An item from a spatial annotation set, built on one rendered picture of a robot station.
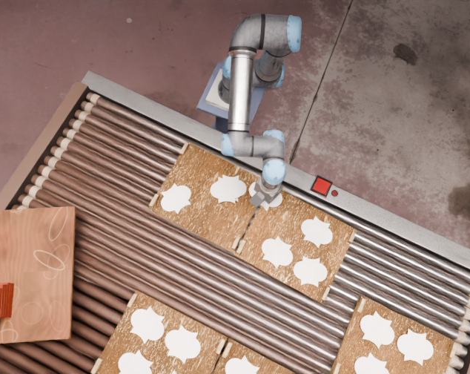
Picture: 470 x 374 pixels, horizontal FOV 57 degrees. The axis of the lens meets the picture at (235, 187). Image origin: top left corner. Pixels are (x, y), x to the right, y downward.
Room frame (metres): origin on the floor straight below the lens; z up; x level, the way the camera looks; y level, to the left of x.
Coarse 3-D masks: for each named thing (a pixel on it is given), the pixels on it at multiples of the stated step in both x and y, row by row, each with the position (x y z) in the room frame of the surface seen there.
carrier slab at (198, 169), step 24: (192, 144) 0.71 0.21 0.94; (192, 168) 0.59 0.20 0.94; (216, 168) 0.61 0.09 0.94; (240, 168) 0.62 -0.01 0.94; (192, 192) 0.48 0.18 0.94; (168, 216) 0.37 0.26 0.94; (192, 216) 0.38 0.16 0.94; (216, 216) 0.39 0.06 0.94; (240, 216) 0.41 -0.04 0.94; (216, 240) 0.29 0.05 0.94
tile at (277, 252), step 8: (272, 240) 0.32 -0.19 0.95; (280, 240) 0.32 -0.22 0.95; (264, 248) 0.28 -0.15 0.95; (272, 248) 0.29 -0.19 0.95; (280, 248) 0.29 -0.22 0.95; (288, 248) 0.30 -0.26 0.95; (264, 256) 0.25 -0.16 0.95; (272, 256) 0.26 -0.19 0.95; (280, 256) 0.26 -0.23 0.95; (288, 256) 0.26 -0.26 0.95; (280, 264) 0.23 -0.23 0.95
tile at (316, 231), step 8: (304, 224) 0.41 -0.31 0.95; (312, 224) 0.41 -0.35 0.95; (320, 224) 0.42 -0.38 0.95; (328, 224) 0.42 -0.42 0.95; (304, 232) 0.37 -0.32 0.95; (312, 232) 0.38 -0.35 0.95; (320, 232) 0.38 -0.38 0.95; (328, 232) 0.39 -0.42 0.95; (312, 240) 0.34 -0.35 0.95; (320, 240) 0.35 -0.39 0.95; (328, 240) 0.35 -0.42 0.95
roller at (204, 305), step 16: (16, 208) 0.32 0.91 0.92; (80, 240) 0.22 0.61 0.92; (112, 256) 0.17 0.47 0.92; (144, 272) 0.12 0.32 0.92; (160, 288) 0.07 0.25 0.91; (176, 288) 0.08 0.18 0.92; (192, 304) 0.02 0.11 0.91; (208, 304) 0.03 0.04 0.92; (224, 320) -0.02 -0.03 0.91; (240, 320) -0.01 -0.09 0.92; (256, 336) -0.07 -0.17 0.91; (272, 336) -0.06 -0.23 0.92; (288, 352) -0.11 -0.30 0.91; (304, 352) -0.10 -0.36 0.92; (320, 368) -0.15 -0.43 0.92
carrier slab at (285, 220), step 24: (264, 216) 0.42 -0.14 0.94; (288, 216) 0.44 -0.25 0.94; (312, 216) 0.45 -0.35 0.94; (264, 240) 0.32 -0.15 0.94; (288, 240) 0.33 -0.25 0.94; (336, 240) 0.36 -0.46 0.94; (264, 264) 0.22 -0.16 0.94; (288, 264) 0.23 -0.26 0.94; (336, 264) 0.26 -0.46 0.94; (312, 288) 0.15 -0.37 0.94
